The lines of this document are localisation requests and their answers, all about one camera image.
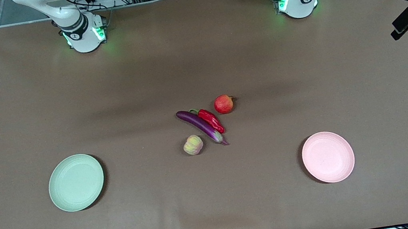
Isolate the green pink peach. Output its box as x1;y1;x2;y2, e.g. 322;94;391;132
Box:
182;133;205;157

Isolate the pink round plate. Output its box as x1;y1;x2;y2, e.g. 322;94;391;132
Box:
298;127;358;187

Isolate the long purple eggplant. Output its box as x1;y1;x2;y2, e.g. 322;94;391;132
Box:
176;104;230;152

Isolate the red chili pepper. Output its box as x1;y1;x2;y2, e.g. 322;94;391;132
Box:
188;104;226;138

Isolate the pale green round plate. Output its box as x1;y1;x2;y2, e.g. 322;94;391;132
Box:
44;151;109;215

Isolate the brown table cloth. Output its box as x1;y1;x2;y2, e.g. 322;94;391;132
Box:
0;0;408;229

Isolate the red pomegranate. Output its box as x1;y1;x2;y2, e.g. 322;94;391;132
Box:
213;93;236;115

